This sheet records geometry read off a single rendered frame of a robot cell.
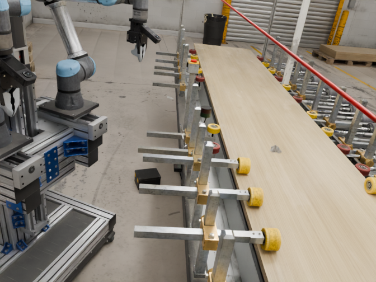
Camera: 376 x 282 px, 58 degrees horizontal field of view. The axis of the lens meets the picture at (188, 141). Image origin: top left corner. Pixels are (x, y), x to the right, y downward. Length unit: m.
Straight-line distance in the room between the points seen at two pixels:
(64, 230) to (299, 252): 1.50
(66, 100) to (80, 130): 0.17
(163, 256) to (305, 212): 1.19
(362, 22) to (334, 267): 10.27
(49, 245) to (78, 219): 0.27
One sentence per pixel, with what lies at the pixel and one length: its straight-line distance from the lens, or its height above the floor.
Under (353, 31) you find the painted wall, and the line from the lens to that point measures 11.30.
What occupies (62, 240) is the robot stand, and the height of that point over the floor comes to 0.21.
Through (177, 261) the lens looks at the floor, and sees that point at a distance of 2.44.
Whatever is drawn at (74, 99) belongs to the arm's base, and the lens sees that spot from 1.88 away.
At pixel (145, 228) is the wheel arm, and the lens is 1.23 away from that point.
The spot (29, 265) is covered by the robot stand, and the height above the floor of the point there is 0.21.
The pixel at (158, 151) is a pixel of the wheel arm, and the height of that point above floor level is 0.85.
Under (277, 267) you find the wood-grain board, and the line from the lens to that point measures 1.30.
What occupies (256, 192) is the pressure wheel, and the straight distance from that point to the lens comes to 1.47.
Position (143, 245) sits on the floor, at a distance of 2.53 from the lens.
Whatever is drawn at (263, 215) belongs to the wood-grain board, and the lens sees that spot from 1.49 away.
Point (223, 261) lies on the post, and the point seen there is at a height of 1.07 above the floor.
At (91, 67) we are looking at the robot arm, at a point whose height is 1.22.
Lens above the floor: 1.80
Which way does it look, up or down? 28 degrees down
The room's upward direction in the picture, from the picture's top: 8 degrees clockwise
